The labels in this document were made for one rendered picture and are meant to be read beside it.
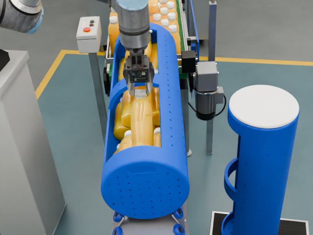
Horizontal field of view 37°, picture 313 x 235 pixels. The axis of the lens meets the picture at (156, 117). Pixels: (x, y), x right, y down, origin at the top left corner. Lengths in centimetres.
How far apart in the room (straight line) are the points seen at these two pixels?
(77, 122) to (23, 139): 125
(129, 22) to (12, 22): 97
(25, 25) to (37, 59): 218
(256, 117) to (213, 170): 126
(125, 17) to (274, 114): 81
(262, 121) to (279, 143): 12
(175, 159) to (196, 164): 166
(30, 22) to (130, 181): 103
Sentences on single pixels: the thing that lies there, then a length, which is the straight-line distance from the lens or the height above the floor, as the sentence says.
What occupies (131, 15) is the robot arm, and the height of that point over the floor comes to 162.
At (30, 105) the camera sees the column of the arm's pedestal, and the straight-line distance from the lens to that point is 236.
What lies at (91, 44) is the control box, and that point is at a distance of 235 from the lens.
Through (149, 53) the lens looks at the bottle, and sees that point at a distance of 198.
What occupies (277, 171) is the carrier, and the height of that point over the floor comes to 78.
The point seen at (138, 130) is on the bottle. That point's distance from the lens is 150.
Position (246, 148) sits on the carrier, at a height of 91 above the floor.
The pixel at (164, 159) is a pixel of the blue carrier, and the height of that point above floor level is 122.
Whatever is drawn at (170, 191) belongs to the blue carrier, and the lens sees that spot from 150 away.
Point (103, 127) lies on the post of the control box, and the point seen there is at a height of 44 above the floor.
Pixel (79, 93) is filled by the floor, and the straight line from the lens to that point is 384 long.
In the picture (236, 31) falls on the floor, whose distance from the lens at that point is 454.
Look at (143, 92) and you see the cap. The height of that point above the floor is 132.
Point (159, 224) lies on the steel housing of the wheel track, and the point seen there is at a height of 93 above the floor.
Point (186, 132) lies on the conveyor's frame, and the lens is 303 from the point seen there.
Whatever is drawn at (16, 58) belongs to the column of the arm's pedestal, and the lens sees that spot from 226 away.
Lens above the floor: 221
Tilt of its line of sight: 39 degrees down
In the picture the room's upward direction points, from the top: 4 degrees counter-clockwise
